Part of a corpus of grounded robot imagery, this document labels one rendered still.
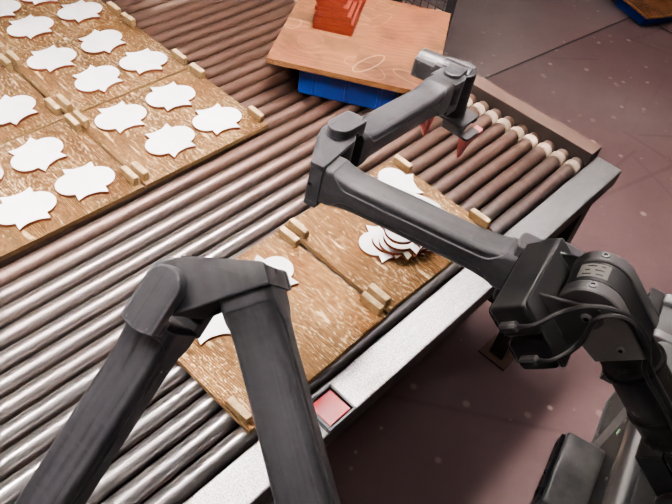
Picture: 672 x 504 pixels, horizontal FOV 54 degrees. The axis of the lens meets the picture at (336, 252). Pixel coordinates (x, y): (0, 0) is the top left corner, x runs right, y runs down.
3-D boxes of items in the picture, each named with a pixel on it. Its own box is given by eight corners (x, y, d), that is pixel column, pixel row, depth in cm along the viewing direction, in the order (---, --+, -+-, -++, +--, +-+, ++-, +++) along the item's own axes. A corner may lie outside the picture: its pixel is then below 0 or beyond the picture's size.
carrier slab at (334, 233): (491, 233, 173) (493, 229, 172) (386, 316, 151) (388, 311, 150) (392, 162, 188) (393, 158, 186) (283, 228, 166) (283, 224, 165)
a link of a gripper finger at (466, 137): (450, 139, 153) (460, 105, 146) (475, 154, 150) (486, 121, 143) (432, 151, 150) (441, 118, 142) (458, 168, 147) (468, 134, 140)
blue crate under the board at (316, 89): (408, 62, 223) (414, 35, 216) (393, 115, 202) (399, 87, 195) (318, 42, 225) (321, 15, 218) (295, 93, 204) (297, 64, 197)
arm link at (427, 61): (444, 116, 134) (457, 77, 128) (394, 94, 137) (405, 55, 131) (466, 97, 142) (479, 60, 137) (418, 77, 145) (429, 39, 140)
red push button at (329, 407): (350, 411, 135) (351, 408, 134) (329, 430, 131) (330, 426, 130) (329, 392, 137) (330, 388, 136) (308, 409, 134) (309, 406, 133)
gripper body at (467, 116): (440, 99, 149) (447, 71, 143) (477, 122, 145) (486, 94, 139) (422, 111, 145) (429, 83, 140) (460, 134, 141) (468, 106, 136)
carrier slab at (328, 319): (386, 319, 151) (387, 315, 149) (249, 435, 128) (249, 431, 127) (279, 233, 165) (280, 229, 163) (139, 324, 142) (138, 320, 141)
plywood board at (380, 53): (449, 18, 226) (451, 13, 225) (432, 100, 192) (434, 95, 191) (307, -13, 229) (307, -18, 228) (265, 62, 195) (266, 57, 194)
